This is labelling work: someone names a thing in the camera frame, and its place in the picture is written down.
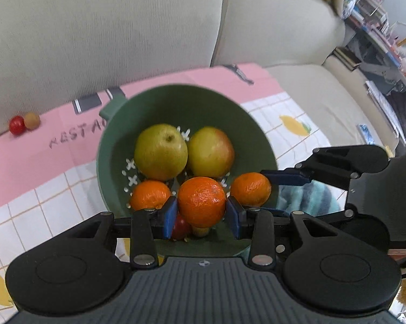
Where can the orange mandarin front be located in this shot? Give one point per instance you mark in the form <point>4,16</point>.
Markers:
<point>149,194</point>

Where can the brown longan front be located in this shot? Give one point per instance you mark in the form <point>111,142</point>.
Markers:
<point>200,232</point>

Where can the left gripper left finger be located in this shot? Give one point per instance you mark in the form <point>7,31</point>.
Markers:
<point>148,225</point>

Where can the red cherry tomato front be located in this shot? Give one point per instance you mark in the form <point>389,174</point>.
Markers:
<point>181,229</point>

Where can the orange mandarin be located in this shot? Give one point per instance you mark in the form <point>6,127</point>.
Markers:
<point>251,189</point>
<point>201,202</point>
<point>149,194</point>

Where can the teal striped towel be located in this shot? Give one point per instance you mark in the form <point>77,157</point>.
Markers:
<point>315,199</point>

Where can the beige sofa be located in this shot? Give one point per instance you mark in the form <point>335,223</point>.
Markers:
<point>54,51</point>

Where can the red cherry tomato back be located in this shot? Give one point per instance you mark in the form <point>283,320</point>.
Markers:
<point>17,126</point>

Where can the green colander bowl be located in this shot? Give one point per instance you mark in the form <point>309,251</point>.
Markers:
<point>188,109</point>

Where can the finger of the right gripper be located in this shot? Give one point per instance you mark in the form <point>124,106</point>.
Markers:
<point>304,173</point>
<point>337,219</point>

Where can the brown longan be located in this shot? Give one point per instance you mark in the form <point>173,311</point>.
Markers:
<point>31,121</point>
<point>200,232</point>

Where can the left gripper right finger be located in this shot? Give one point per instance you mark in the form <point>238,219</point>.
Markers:
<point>257,225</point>

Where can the brown longan back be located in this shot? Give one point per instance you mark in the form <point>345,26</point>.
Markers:
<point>31,121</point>

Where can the red cherry tomato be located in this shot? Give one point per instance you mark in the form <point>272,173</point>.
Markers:
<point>17,126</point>
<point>181,229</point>

